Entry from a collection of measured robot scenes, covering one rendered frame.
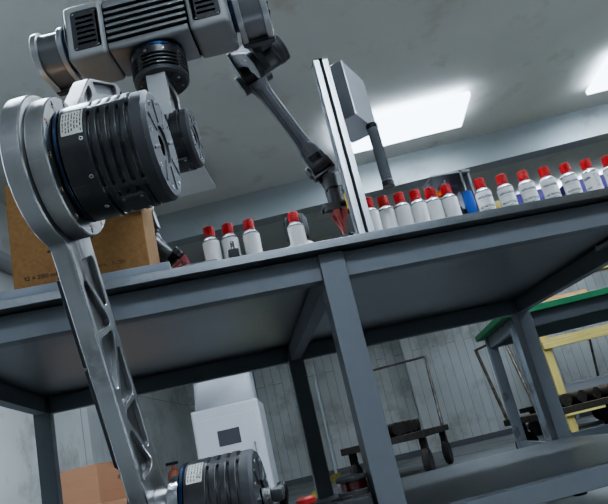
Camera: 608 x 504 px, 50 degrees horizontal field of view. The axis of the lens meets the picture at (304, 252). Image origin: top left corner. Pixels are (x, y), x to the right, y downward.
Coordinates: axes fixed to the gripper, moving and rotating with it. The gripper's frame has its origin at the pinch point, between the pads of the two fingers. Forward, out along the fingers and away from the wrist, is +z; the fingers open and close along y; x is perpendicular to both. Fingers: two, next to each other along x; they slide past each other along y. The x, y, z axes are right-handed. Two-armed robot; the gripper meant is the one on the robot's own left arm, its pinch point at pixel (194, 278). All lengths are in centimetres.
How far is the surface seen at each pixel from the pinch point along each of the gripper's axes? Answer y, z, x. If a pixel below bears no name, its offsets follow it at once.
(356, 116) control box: -16, 8, -65
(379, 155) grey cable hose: -11, 20, -62
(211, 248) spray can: -2.5, -1.6, -9.7
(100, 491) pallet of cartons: 289, -21, 102
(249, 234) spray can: -2.5, 4.2, -20.1
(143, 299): -42.5, 5.0, 17.8
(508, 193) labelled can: -2, 58, -83
